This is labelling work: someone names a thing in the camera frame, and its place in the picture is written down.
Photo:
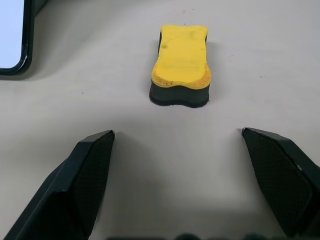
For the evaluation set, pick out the black-framed whiteboard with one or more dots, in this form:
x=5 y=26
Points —
x=15 y=37

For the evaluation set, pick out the yellow and black eraser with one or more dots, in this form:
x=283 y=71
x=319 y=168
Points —
x=180 y=65

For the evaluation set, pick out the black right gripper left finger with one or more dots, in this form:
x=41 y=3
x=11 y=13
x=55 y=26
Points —
x=72 y=185

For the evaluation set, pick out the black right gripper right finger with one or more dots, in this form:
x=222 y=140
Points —
x=282 y=180

